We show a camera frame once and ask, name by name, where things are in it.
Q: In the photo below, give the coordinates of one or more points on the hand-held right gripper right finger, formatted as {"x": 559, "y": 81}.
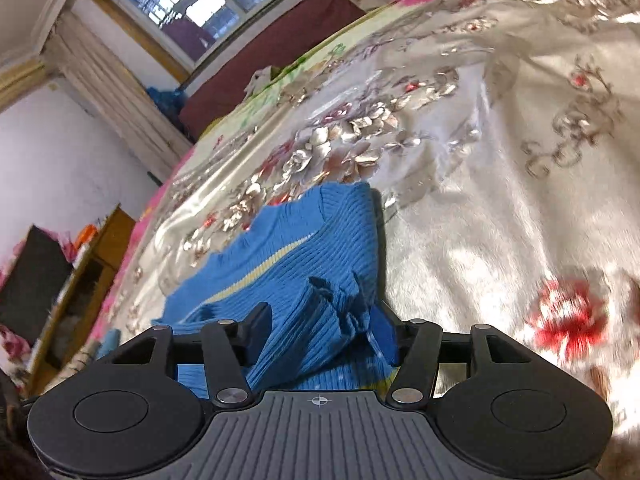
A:
{"x": 415, "y": 355}

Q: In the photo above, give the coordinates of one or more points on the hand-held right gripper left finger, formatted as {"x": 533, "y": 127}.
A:
{"x": 260, "y": 332}

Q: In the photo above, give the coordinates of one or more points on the blue knit sweater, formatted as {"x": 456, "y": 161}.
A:
{"x": 305, "y": 280}

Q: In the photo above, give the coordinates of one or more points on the pink floral bed sheet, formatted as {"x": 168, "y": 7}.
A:
{"x": 145, "y": 220}

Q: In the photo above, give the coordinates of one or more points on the wooden cabinet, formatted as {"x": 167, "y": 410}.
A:
{"x": 75, "y": 305}

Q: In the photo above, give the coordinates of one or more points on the floral satin bedspread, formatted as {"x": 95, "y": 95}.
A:
{"x": 475, "y": 170}

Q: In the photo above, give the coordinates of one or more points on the orange item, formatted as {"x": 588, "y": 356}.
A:
{"x": 86, "y": 235}

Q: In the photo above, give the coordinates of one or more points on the black television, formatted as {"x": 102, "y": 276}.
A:
{"x": 30, "y": 285}

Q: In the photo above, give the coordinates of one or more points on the blue cloth bundle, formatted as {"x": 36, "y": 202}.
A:
{"x": 167, "y": 105}

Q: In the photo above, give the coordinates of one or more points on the white crumpled cloth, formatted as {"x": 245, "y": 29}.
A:
{"x": 261, "y": 80}

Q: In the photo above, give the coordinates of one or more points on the pale green floral sheet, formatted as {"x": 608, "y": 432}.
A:
{"x": 310, "y": 60}

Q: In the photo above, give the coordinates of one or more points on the window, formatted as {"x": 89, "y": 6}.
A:
{"x": 200, "y": 5}

